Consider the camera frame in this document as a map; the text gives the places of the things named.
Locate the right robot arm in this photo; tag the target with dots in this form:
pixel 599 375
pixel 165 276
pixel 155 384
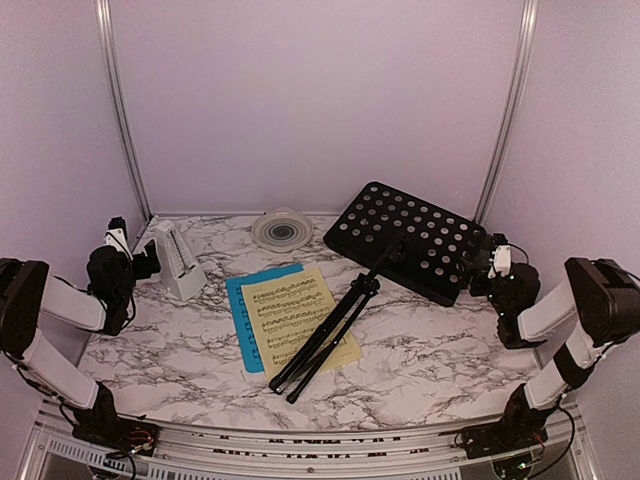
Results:
pixel 598 298

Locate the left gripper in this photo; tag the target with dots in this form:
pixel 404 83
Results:
pixel 145 270

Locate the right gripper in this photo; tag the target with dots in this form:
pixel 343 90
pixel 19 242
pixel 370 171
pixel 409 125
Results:
pixel 476 288

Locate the aluminium frame post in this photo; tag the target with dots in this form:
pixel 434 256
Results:
pixel 112 71
pixel 515 93

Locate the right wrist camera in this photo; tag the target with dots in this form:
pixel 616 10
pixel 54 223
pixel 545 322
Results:
pixel 500 258

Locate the aluminium front rail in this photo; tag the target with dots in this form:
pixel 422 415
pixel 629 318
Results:
pixel 201 452

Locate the left aluminium frame post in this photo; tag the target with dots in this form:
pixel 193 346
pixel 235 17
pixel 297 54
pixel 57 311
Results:
pixel 112 71

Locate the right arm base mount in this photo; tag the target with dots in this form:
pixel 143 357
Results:
pixel 502 440

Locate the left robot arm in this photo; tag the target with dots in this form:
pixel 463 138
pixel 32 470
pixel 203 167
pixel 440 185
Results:
pixel 106 306

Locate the blue sheet music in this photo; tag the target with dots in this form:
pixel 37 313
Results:
pixel 248 346

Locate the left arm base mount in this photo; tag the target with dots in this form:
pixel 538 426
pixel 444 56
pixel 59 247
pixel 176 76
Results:
pixel 117 435

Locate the yellow sheet music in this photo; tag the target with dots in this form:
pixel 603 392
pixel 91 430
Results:
pixel 284 313

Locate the right aluminium frame post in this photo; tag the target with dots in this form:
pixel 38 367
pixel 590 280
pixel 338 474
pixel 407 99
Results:
pixel 515 93

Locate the grey collapsible bowl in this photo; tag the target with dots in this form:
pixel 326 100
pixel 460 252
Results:
pixel 282 230

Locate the white metronome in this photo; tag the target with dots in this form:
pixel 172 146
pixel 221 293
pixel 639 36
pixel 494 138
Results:
pixel 181 273

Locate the black music stand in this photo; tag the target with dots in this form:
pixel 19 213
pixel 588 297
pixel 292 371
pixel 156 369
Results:
pixel 394 235

